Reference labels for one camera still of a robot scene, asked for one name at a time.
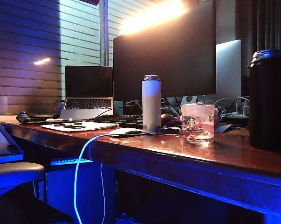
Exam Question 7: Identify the black thermos bottle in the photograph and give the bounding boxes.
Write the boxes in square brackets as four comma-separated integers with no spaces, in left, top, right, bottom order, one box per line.
[249,49,281,150]

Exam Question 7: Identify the white thermos bottle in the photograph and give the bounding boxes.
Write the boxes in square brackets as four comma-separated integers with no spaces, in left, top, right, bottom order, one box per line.
[141,74,162,132]

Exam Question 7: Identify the printed glass cup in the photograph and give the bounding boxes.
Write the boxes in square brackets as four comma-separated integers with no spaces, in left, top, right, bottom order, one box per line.
[181,104,215,146]

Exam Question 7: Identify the black headphones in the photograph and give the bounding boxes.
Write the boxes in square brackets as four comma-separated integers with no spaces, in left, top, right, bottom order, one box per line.
[123,100,143,115]

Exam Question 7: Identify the black keyboard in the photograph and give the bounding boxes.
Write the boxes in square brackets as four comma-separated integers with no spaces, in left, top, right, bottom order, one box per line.
[87,114,144,129]

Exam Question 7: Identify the white flat mouse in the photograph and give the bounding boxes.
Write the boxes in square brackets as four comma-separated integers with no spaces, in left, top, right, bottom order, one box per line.
[109,127,147,138]

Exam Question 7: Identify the white notepad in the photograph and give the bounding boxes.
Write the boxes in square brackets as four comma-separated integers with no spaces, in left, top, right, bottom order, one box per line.
[40,120,119,133]

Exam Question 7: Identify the large black monitor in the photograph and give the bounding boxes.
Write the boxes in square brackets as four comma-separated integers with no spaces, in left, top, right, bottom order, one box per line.
[112,0,217,105]

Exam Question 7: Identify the open silver laptop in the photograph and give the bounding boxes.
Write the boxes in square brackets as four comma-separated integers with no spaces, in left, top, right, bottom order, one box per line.
[59,65,114,120]

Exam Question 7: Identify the blue booklet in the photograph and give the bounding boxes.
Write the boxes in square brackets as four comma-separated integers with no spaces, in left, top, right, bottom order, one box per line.
[214,123,233,134]

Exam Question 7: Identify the long black ribbed bar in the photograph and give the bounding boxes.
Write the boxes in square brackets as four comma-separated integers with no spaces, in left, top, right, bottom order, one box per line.
[25,119,83,125]

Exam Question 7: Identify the white keyboard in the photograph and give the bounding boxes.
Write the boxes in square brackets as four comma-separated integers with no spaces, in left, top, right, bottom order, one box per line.
[49,156,93,166]

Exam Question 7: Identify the silver laptop lid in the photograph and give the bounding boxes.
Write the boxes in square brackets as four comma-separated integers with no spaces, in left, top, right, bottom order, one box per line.
[215,39,242,103]

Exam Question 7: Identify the white power strip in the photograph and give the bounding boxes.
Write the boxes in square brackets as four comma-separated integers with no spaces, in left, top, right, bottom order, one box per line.
[232,97,250,117]

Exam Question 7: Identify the white cabinet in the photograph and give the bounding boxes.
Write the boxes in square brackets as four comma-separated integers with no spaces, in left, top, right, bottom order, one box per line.
[46,161,117,224]

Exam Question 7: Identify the black handheld gadget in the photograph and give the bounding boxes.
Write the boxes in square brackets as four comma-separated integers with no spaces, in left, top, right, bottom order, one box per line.
[15,111,32,124]

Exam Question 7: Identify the low side table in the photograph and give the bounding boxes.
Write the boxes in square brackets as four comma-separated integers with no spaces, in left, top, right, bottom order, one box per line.
[0,121,24,164]

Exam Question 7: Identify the round padded stool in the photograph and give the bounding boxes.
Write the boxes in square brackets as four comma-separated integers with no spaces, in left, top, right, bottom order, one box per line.
[0,162,47,203]

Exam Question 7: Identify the thin white cable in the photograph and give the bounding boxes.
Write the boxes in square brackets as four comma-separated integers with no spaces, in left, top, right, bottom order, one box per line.
[99,163,107,224]

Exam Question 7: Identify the white charging cable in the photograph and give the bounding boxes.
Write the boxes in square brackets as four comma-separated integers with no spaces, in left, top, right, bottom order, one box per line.
[73,133,112,224]

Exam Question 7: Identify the grey window post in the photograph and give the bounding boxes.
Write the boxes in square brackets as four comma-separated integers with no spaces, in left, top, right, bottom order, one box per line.
[99,0,109,67]

